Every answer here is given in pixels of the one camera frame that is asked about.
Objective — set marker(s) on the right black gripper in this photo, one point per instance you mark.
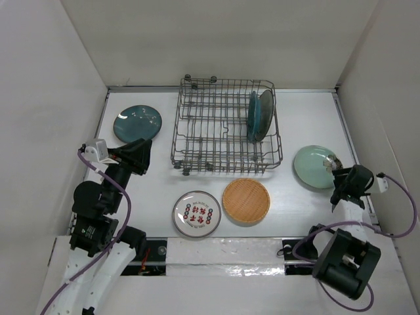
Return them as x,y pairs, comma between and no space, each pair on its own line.
338,178

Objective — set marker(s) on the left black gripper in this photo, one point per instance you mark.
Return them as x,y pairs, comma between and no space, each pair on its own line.
135,155

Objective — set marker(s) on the light green flower plate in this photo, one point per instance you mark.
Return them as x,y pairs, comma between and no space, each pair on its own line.
314,165

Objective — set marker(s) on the white plate red characters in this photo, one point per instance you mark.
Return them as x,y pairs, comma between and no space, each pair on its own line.
196,214

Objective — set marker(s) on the round woven bamboo tray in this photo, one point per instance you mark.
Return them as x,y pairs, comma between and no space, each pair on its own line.
246,201

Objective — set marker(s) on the teal scalloped plate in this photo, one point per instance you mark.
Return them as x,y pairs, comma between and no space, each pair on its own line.
254,117

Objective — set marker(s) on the cream plate tree drawing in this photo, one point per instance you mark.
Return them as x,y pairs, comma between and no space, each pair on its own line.
267,110

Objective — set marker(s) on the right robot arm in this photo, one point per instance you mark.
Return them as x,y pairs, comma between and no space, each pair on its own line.
348,260

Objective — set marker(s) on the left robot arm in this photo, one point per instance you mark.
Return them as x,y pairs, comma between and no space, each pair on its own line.
102,244

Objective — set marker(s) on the dark teal blossom plate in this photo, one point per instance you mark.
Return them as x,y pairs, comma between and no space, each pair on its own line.
135,122

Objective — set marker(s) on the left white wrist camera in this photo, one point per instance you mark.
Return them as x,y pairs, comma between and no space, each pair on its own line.
94,151

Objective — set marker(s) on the grey wire dish rack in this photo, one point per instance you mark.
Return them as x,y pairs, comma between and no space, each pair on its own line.
210,131

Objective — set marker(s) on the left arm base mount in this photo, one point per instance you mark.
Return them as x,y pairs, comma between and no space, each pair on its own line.
152,262

